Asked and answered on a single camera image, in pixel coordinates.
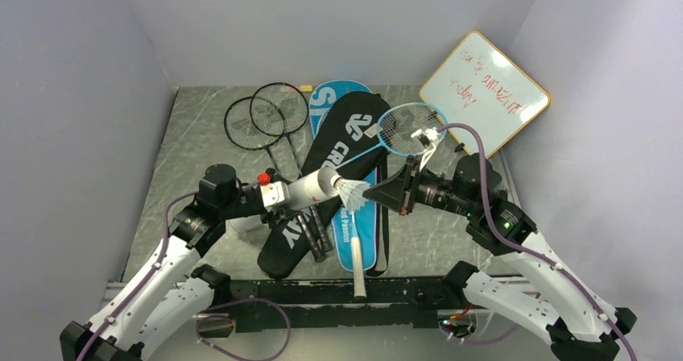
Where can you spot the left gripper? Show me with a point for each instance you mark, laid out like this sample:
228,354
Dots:
286,186

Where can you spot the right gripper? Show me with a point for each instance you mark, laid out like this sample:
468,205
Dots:
396,192

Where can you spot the white plastic shuttlecock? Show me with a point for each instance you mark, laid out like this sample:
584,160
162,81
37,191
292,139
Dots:
350,192

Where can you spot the white shuttlecock tube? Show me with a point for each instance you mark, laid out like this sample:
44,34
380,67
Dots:
312,189

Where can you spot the blue white badminton racket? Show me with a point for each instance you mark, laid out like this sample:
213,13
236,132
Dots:
412,129

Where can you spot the black racket cover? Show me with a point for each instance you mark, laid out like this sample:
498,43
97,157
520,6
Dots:
343,131

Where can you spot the black badminton racket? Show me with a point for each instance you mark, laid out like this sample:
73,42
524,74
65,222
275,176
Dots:
292,100
248,126

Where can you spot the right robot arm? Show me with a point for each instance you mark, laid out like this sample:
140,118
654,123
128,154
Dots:
574,321

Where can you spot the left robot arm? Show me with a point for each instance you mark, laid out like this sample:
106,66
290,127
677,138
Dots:
172,286

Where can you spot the white dry erase board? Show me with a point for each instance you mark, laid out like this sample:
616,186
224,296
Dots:
478,85

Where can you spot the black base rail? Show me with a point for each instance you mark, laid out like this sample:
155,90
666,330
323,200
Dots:
256,305

